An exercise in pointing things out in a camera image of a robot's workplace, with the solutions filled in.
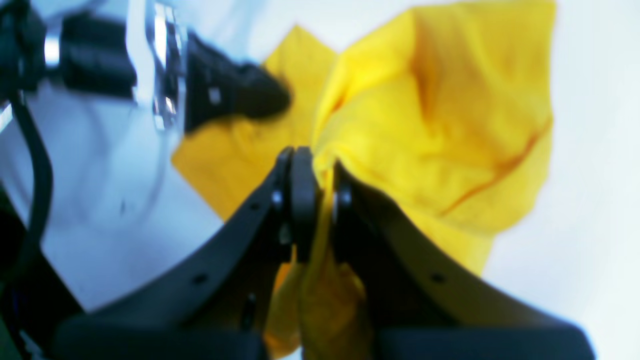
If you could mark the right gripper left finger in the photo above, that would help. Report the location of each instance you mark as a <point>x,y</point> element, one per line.
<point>213,304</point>

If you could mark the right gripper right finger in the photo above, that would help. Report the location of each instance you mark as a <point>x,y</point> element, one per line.
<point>422,305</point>

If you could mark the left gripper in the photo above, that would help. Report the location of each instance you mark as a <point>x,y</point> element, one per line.
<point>143,59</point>

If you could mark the yellow T-shirt with script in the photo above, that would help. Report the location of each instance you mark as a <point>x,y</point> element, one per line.
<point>446,108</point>

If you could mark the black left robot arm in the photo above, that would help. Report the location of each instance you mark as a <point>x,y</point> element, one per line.
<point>110,253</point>

